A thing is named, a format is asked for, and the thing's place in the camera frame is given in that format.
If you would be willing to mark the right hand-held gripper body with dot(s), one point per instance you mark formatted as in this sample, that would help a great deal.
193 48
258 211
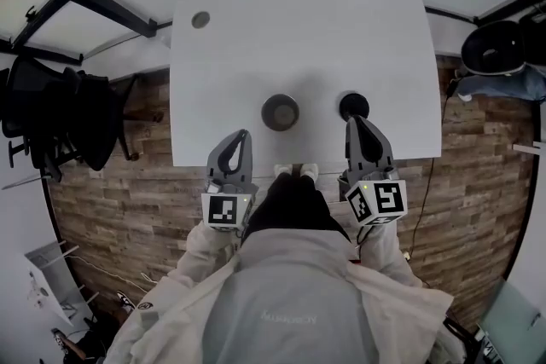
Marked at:
388 200

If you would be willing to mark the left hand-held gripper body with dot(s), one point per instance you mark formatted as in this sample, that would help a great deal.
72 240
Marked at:
222 211

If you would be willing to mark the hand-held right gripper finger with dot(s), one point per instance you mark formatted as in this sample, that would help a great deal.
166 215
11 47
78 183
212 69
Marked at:
384 153
350 145

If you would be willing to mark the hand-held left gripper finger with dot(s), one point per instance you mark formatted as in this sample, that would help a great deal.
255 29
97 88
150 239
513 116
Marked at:
247 162
214 157

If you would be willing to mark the black cup lid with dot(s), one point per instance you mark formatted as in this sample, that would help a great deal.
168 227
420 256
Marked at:
354 103

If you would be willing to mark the steel cup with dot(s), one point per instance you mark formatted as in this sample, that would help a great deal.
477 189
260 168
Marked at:
280 112

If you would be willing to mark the person's left forearm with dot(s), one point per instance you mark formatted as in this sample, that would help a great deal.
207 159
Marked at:
205 251

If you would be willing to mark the person's right forearm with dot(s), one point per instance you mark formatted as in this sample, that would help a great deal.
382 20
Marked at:
386 251

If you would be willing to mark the person's left white shoe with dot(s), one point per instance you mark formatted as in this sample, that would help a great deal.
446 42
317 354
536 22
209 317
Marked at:
283 169

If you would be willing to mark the person's white shoe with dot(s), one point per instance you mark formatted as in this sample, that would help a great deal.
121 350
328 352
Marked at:
309 170
283 169

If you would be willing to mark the person's right white shoe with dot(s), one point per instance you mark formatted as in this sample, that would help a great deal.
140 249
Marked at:
309 170

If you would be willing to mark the white power strip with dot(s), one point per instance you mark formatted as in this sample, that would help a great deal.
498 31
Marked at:
407 255

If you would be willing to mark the person's black trouser legs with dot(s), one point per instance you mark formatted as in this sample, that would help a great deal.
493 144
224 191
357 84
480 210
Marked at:
294 209

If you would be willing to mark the person's torso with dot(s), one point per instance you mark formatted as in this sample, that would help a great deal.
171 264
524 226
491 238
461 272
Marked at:
286 302

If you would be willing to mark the black white sneakers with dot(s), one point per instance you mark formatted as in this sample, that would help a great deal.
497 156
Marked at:
126 302

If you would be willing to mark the black office chair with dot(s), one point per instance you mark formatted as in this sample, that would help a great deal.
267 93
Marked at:
64 119

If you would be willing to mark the frosted glass panel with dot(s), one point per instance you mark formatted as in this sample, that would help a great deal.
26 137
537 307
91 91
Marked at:
512 324

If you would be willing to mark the black backpack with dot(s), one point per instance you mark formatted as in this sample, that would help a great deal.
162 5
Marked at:
98 345

